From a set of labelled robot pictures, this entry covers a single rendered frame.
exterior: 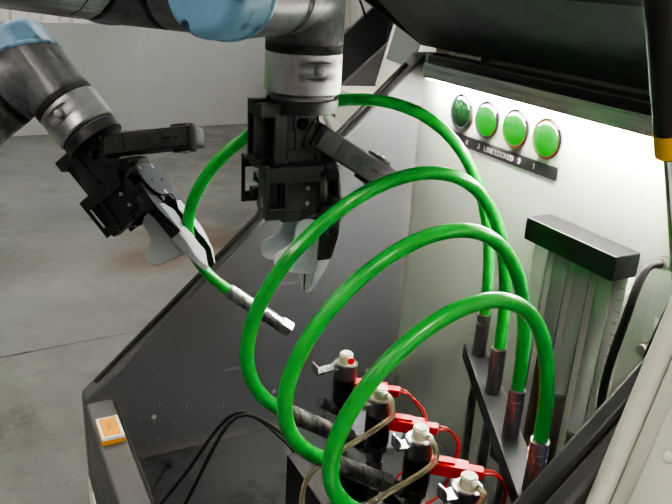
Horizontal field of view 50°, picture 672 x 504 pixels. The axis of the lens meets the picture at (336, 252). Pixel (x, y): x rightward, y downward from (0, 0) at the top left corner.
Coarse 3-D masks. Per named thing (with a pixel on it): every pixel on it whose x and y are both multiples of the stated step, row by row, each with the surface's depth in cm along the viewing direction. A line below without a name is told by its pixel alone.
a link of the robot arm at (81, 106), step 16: (64, 96) 83; (80, 96) 83; (96, 96) 85; (48, 112) 83; (64, 112) 83; (80, 112) 83; (96, 112) 84; (112, 112) 87; (48, 128) 84; (64, 128) 83; (80, 128) 83; (64, 144) 85
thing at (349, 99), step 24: (360, 96) 81; (384, 96) 82; (432, 120) 83; (240, 144) 82; (456, 144) 84; (216, 168) 83; (192, 192) 84; (192, 216) 85; (480, 216) 88; (216, 288) 88; (480, 312) 93
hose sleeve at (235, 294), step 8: (232, 288) 88; (232, 296) 88; (240, 296) 89; (248, 296) 89; (240, 304) 89; (248, 304) 89; (264, 312) 90; (272, 312) 90; (264, 320) 90; (272, 320) 90; (280, 320) 90
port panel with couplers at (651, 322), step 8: (664, 240) 76; (664, 248) 76; (664, 256) 74; (664, 264) 73; (664, 272) 77; (656, 280) 78; (664, 280) 77; (656, 288) 78; (664, 288) 77; (656, 296) 78; (664, 296) 77; (656, 304) 78; (664, 304) 77; (648, 312) 79; (656, 312) 78; (648, 320) 79; (656, 320) 78; (648, 328) 80; (648, 336) 80; (640, 344) 77; (640, 352) 77; (640, 360) 81
